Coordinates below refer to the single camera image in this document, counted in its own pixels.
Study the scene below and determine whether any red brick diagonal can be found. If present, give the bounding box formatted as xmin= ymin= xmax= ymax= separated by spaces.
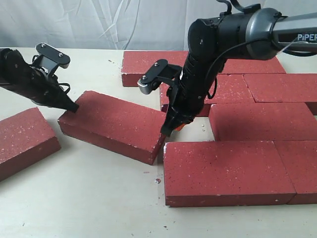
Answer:
xmin=58 ymin=91 xmax=165 ymax=165

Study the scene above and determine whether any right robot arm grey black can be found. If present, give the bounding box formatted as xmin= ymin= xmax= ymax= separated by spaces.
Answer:
xmin=160 ymin=8 xmax=317 ymax=136

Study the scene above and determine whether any red brick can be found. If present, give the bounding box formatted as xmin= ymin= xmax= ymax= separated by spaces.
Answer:
xmin=159 ymin=73 xmax=256 ymax=118
xmin=243 ymin=73 xmax=317 ymax=116
xmin=121 ymin=51 xmax=188 ymax=87
xmin=163 ymin=141 xmax=296 ymax=207
xmin=274 ymin=140 xmax=317 ymax=205
xmin=221 ymin=57 xmax=286 ymax=74

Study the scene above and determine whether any grey backdrop cloth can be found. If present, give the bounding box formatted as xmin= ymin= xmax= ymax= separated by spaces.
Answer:
xmin=0 ymin=0 xmax=317 ymax=53

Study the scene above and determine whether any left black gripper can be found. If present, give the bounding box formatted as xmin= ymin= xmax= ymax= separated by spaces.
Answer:
xmin=4 ymin=65 xmax=79 ymax=113

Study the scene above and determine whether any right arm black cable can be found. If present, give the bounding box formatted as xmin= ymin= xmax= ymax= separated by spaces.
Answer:
xmin=204 ymin=0 xmax=317 ymax=100

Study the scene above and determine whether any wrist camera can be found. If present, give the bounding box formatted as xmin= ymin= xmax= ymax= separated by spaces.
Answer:
xmin=32 ymin=43 xmax=70 ymax=76
xmin=137 ymin=59 xmax=182 ymax=95

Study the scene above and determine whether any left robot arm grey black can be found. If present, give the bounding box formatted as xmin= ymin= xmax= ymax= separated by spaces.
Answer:
xmin=0 ymin=45 xmax=79 ymax=113

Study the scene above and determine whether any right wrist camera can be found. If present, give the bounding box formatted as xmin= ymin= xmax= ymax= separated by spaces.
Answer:
xmin=137 ymin=59 xmax=182 ymax=95

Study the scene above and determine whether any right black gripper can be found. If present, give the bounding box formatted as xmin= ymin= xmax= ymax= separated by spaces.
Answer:
xmin=160 ymin=57 xmax=218 ymax=137

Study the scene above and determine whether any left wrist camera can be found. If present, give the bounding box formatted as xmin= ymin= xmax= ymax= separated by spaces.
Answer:
xmin=32 ymin=43 xmax=70 ymax=76

